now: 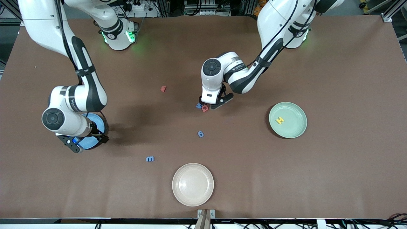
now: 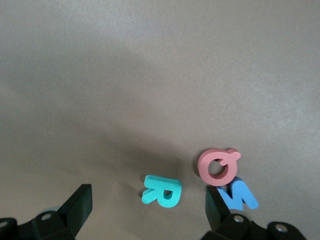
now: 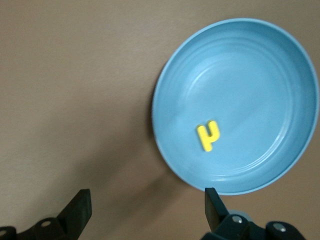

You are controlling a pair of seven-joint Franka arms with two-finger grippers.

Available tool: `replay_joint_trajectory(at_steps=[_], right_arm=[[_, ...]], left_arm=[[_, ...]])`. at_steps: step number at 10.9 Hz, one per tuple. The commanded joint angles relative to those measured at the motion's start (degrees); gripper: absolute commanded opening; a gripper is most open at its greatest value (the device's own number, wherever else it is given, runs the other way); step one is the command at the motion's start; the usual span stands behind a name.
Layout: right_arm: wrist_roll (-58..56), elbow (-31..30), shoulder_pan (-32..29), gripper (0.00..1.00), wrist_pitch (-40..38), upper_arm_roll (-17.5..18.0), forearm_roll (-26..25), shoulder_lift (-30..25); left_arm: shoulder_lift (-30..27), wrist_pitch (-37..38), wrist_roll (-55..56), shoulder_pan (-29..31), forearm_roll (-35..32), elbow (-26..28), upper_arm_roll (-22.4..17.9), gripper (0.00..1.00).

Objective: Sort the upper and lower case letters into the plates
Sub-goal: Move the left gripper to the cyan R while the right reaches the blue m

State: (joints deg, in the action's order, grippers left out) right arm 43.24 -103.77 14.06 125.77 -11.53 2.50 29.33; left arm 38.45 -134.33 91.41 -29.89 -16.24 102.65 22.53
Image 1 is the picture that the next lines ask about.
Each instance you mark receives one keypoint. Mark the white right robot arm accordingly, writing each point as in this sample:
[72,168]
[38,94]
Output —
[41,31]

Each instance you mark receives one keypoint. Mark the cream round plate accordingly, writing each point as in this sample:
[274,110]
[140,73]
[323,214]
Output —
[193,184]

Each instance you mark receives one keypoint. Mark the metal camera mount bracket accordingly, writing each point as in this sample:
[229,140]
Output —
[206,219]

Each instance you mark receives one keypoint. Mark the pile of orange objects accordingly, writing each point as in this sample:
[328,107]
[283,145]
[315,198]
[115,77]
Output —
[258,9]

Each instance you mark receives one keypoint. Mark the small blue looped foam letter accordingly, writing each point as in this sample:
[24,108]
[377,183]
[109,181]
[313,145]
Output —
[199,134]

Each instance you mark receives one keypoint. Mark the blue foam lowercase m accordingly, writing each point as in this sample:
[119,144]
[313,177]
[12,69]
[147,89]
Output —
[150,157]

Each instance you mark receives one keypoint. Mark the blue round plate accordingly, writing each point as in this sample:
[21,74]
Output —
[89,145]

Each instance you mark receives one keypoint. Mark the aluminium frame profile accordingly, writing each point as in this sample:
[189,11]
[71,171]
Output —
[12,10]
[387,18]

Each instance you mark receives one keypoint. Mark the brown table cover sheet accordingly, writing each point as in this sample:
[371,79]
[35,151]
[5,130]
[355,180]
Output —
[318,175]

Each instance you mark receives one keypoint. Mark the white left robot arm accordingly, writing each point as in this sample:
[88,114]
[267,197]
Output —
[273,22]

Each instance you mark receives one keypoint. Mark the red foam lowercase w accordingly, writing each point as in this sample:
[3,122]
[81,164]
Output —
[163,89]

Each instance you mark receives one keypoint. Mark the white power strip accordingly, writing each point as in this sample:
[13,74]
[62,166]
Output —
[146,12]

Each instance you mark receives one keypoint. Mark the red foam capital Q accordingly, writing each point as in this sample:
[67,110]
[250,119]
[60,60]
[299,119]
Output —
[203,108]

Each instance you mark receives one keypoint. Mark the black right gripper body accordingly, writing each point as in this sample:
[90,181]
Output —
[99,135]

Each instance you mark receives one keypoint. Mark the pale green round plate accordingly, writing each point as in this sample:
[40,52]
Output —
[292,127]

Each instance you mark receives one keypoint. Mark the yellow foam capital H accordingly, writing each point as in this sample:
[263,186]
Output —
[279,120]

